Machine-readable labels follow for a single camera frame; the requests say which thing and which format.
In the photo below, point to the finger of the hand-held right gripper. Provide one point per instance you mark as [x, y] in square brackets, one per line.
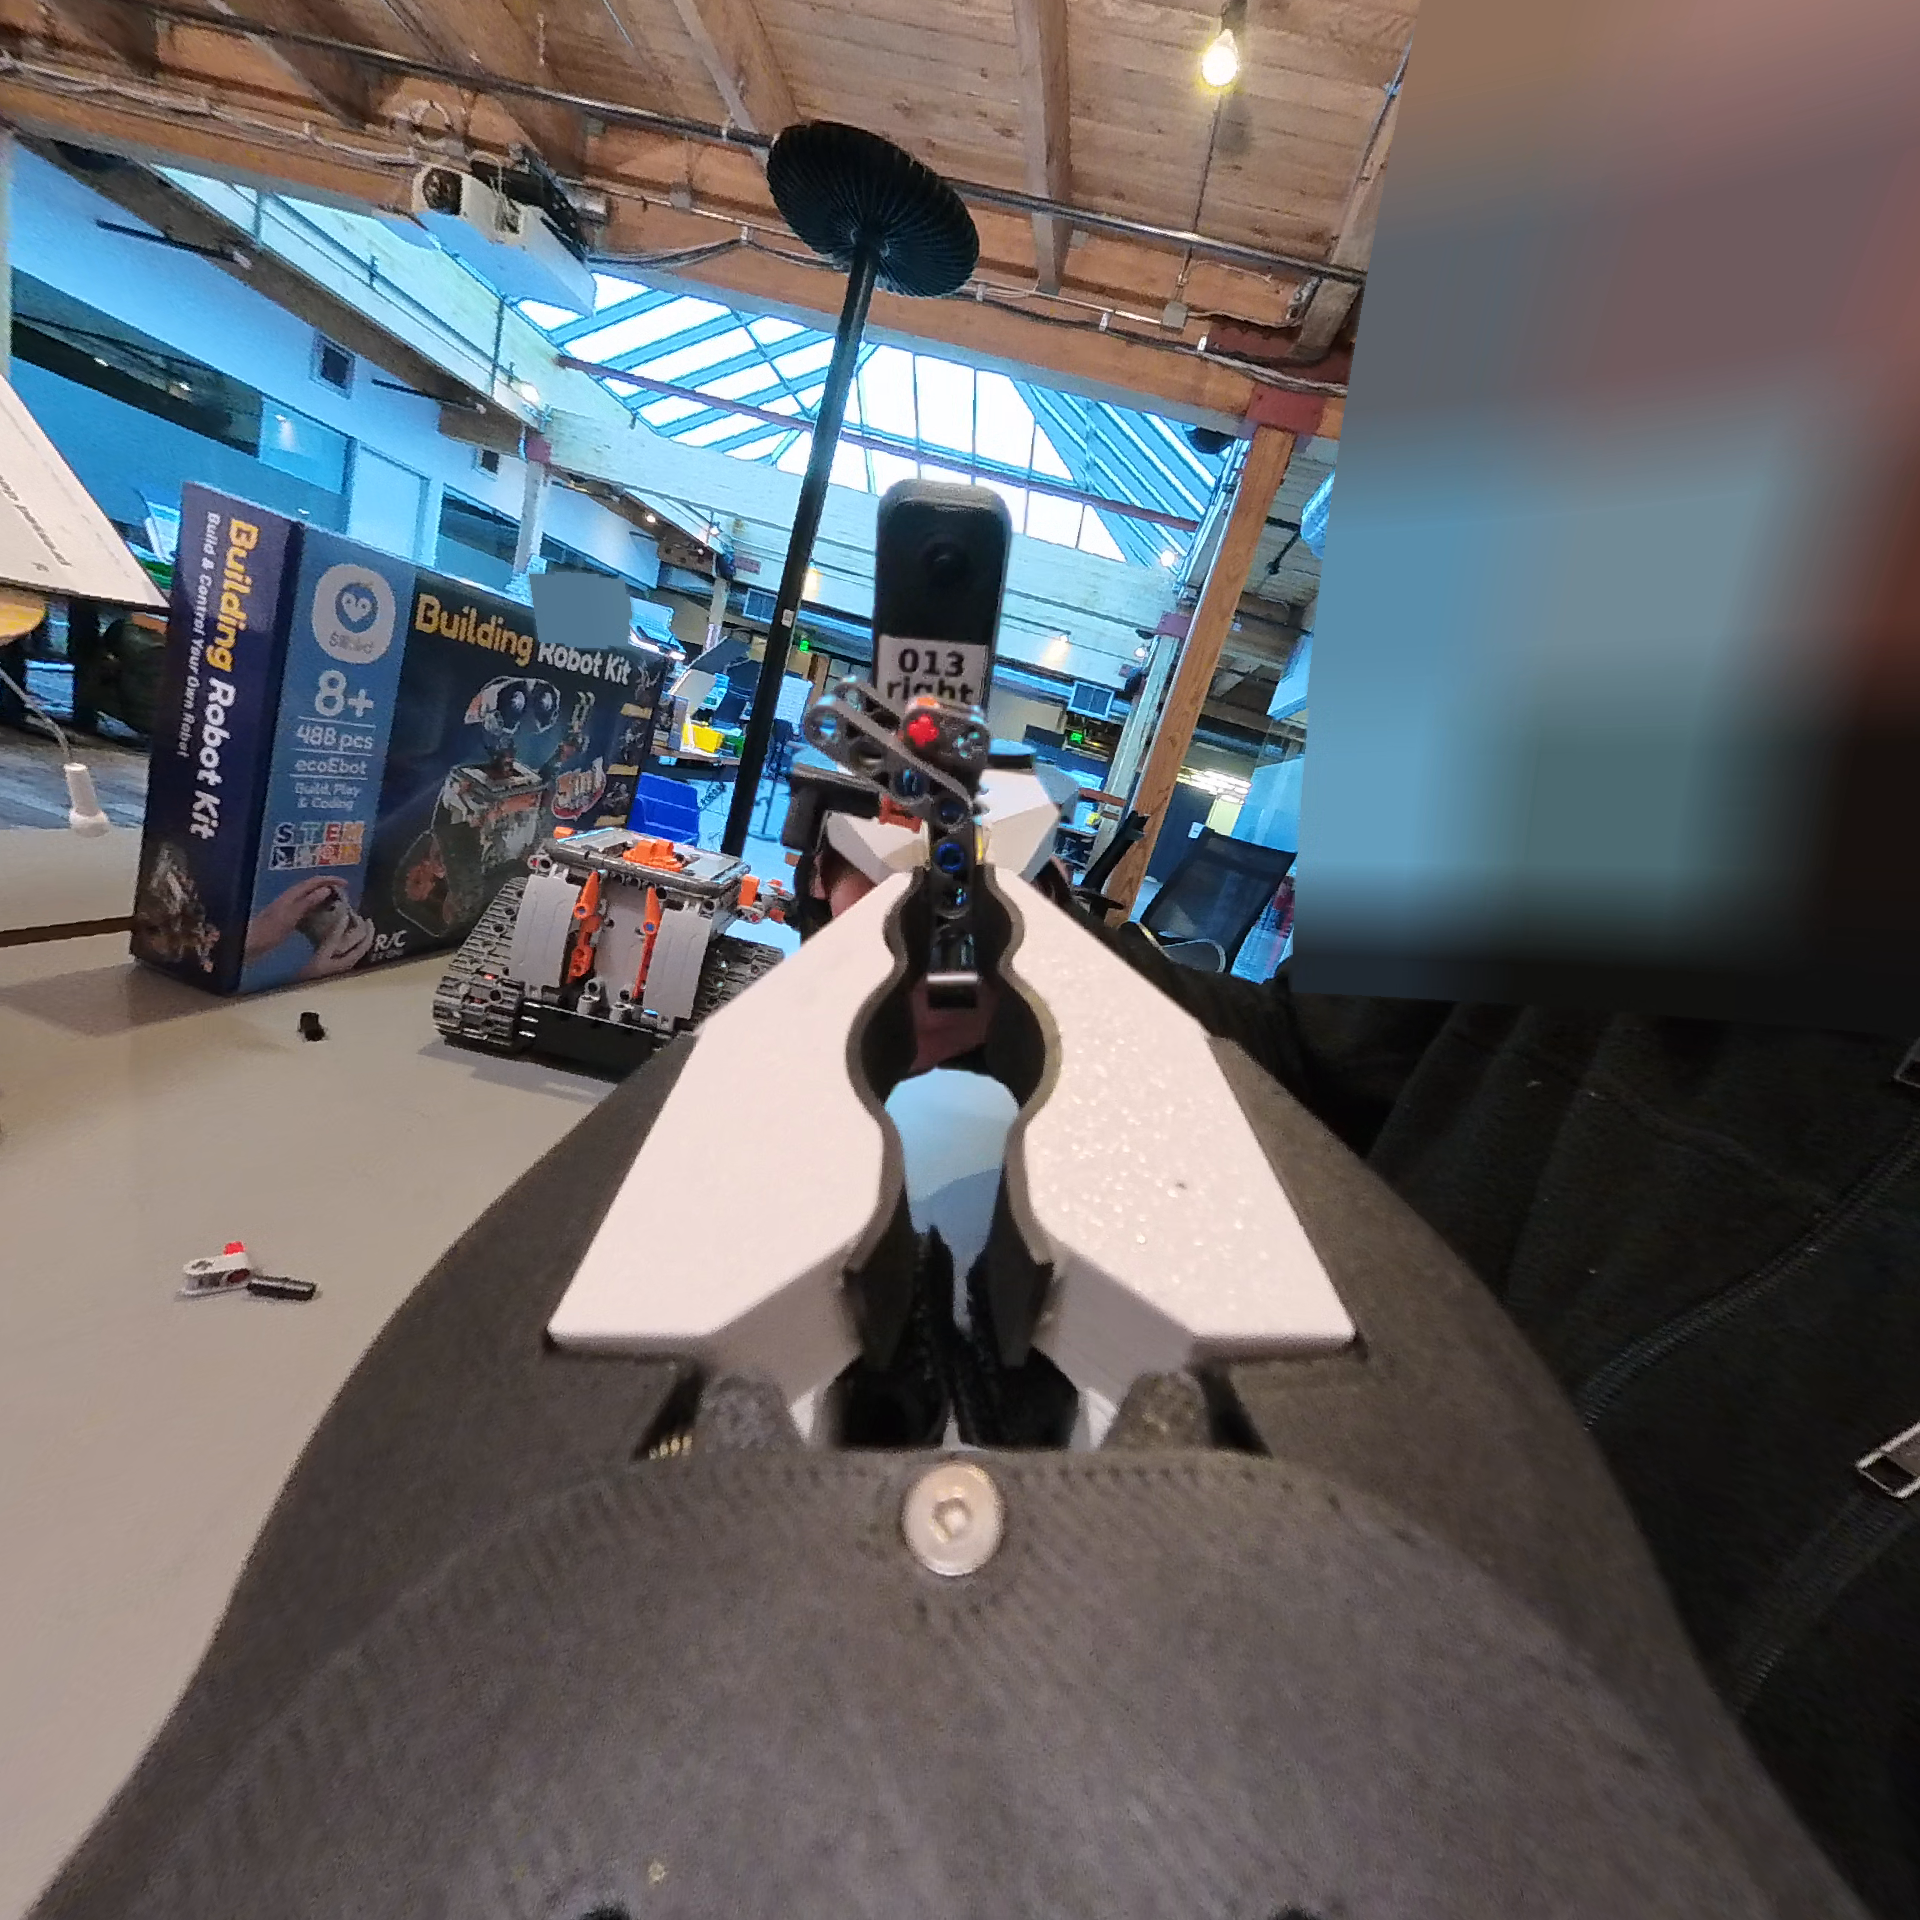
[1035, 826]
[878, 842]

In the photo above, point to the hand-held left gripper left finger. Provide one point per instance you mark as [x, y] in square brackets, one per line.
[722, 1184]

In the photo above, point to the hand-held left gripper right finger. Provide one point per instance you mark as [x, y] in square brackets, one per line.
[1184, 1140]

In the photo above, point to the grey bent holed beam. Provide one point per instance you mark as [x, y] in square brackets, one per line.
[886, 733]

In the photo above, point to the person's right forearm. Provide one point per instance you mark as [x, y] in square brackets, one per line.
[1246, 1020]

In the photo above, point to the black office chair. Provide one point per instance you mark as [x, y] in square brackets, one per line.
[1224, 899]

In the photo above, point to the distant blue bin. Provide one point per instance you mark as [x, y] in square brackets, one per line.
[668, 809]

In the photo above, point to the grey tracked toy robot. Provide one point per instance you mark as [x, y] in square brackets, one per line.
[599, 929]

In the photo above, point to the black pole with disc top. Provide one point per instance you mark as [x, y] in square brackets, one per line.
[870, 211]

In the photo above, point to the long black connector pin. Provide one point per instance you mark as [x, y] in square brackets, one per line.
[286, 1285]

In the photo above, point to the white connector with red axle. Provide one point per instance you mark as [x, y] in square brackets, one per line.
[212, 1274]

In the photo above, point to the blue robot kit box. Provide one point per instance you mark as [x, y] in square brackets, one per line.
[359, 782]

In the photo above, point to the ceiling light bulb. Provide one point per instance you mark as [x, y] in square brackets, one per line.
[1222, 63]

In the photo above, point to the white ceiling projector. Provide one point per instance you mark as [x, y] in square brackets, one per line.
[464, 200]

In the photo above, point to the printed instruction sheet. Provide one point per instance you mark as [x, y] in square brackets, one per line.
[45, 511]

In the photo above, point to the wooden post with red bracket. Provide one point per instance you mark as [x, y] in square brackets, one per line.
[1216, 630]

